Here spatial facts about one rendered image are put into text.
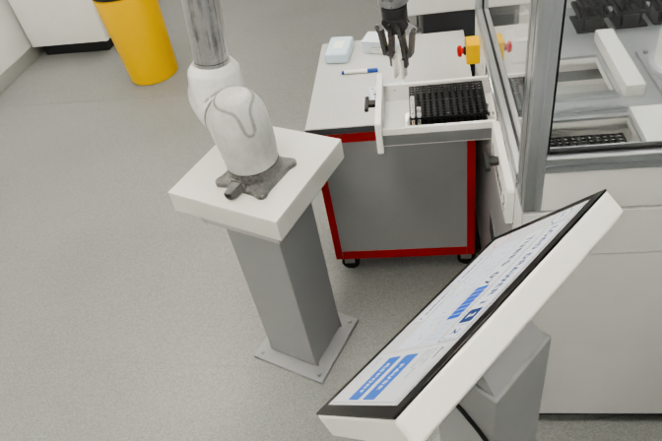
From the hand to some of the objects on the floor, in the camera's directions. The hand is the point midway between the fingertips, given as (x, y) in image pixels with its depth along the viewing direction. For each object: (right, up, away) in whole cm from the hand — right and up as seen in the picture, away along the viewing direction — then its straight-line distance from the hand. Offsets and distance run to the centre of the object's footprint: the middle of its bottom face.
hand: (399, 66), depth 179 cm
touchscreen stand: (+17, -138, -15) cm, 140 cm away
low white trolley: (+13, -52, +86) cm, 101 cm away
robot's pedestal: (-30, -96, +46) cm, 110 cm away
